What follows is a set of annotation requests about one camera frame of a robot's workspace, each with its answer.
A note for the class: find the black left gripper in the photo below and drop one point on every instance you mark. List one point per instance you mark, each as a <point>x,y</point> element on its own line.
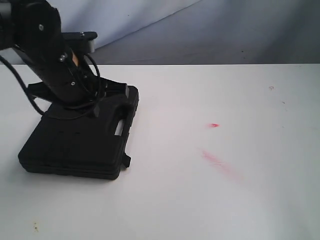
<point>72,80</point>

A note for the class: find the black plastic tool case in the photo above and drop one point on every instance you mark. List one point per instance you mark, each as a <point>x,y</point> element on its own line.
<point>84,147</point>

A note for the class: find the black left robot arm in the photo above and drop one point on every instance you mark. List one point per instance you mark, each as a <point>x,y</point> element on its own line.
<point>33,29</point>

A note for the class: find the grey backdrop cloth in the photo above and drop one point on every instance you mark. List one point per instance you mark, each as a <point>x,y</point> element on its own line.
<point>197,32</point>

